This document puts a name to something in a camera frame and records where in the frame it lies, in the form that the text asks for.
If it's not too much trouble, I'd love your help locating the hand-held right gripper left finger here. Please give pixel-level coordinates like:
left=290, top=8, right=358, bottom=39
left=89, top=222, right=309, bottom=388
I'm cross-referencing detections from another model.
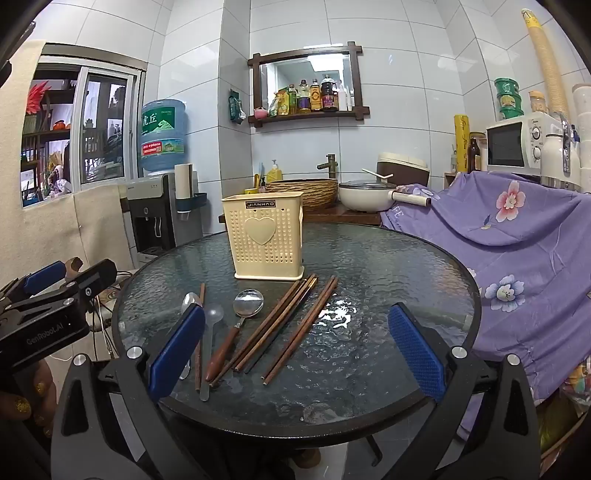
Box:
left=50, top=304, right=218, bottom=480

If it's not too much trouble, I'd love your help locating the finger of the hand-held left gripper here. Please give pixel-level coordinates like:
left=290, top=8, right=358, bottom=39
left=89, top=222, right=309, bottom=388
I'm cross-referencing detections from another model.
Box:
left=0, top=260, right=68, bottom=304
left=9, top=258, right=119, bottom=320

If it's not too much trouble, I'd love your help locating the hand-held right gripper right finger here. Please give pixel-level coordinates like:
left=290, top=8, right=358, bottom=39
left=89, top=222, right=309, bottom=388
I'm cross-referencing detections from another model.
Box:
left=369, top=303, right=541, bottom=480

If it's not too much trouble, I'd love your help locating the metal spoon with wooden handle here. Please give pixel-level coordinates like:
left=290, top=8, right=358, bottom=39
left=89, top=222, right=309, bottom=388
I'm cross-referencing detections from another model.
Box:
left=204, top=288, right=265, bottom=383

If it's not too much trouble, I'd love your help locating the cream perforated utensil holder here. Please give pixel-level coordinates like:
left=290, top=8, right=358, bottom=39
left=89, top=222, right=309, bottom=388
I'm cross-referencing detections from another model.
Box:
left=221, top=191, right=305, bottom=281

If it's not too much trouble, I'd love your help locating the person's left hand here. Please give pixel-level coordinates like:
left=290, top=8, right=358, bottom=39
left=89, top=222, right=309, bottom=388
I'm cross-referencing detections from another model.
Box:
left=0, top=357, right=58, bottom=439

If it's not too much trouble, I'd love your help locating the clear plastic spoon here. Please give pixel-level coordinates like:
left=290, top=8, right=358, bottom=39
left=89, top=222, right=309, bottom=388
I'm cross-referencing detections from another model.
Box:
left=199, top=303, right=225, bottom=401

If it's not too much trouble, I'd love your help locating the small metal spoon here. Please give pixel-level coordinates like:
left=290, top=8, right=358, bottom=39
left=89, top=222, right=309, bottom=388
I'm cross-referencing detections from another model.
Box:
left=179, top=292, right=202, bottom=380

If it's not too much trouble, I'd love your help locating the grey water dispenser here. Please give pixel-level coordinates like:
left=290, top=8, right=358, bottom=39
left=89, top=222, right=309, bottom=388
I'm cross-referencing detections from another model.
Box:
left=126, top=173, right=204, bottom=252

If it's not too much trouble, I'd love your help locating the round glass table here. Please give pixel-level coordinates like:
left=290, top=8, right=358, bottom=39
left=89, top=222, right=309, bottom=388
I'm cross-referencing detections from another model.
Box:
left=111, top=223, right=481, bottom=450

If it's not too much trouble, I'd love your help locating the white paper cup stack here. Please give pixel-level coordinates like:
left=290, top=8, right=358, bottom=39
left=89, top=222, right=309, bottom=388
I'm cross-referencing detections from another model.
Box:
left=174, top=162, right=194, bottom=204

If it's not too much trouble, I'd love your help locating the sliding window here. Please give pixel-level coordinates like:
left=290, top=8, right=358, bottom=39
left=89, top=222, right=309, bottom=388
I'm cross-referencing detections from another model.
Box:
left=21, top=55, right=141, bottom=208

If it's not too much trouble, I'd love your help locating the dark wooden counter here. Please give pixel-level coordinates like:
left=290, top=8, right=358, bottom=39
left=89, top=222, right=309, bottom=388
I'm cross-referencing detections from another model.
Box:
left=302, top=203, right=384, bottom=227

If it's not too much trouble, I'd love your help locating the purple floral cloth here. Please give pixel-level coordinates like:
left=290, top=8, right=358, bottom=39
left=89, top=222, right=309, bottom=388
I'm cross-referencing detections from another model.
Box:
left=379, top=170, right=591, bottom=444

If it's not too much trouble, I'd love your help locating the blue water bottle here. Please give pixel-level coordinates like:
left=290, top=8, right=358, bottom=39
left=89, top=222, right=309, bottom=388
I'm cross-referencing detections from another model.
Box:
left=140, top=98, right=190, bottom=175

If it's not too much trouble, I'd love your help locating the white pan with lid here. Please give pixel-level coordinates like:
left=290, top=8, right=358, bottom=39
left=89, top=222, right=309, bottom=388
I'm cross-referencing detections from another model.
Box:
left=338, top=179, right=432, bottom=214

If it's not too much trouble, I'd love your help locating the brown and white rice cooker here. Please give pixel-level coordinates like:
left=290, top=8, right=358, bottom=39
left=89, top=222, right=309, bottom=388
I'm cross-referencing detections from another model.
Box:
left=376, top=154, right=428, bottom=188

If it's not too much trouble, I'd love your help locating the brown glass bottle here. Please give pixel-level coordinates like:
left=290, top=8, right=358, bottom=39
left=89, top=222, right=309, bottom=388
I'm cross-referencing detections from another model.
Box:
left=467, top=133, right=485, bottom=174

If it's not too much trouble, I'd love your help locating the brass faucet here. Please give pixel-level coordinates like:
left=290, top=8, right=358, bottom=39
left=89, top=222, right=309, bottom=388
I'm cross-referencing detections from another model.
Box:
left=317, top=154, right=341, bottom=181

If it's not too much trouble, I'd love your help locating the green hanging packet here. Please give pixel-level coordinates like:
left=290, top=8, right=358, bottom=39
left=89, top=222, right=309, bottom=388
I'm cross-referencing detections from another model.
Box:
left=228, top=89, right=245, bottom=123

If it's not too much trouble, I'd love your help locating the yellow roll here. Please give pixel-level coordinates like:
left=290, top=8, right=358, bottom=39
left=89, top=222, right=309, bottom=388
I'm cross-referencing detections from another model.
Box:
left=454, top=114, right=471, bottom=174

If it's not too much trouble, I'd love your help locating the white microwave oven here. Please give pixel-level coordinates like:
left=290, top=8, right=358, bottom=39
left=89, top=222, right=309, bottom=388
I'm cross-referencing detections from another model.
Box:
left=485, top=112, right=561, bottom=174

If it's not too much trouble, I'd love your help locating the white electric kettle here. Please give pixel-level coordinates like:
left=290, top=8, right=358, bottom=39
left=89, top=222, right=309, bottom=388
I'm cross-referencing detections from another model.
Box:
left=540, top=111, right=581, bottom=190

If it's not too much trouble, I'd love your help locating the dark soy sauce bottle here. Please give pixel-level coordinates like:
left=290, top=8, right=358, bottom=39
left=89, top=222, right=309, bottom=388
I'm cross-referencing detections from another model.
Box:
left=321, top=75, right=339, bottom=112

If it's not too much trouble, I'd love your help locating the long sleeve of paper cups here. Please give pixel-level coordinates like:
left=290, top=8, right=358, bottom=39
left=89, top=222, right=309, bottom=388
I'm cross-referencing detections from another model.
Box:
left=522, top=8, right=571, bottom=121

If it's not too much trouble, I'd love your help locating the blue-grey wall tray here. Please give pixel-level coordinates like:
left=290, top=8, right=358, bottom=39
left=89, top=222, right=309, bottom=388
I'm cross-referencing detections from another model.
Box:
left=175, top=191, right=208, bottom=217

